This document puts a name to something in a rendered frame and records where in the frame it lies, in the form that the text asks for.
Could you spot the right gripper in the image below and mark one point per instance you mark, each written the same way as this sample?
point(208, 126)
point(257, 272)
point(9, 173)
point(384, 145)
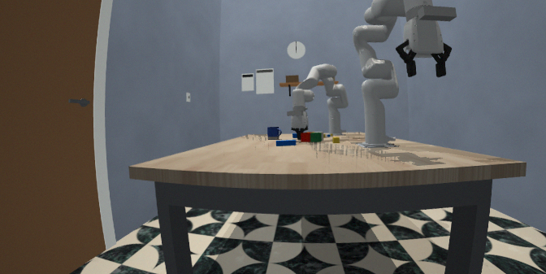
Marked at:
point(299, 122)

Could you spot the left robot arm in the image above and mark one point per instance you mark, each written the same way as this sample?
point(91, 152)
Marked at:
point(382, 83)

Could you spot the red cube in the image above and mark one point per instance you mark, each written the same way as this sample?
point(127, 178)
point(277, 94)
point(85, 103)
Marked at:
point(305, 137)

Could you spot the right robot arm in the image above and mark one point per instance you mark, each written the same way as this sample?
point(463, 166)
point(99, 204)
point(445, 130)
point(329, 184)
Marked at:
point(299, 96)

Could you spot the blue rectangular bar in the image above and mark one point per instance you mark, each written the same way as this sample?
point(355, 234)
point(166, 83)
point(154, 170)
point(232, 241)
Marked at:
point(286, 143)

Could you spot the green cube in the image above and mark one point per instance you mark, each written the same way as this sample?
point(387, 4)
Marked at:
point(315, 137)

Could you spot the dark blue mug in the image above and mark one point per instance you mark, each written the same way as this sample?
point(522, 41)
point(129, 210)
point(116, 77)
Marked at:
point(273, 133)

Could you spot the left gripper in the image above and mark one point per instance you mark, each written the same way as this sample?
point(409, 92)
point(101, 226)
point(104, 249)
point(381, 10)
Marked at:
point(425, 41)

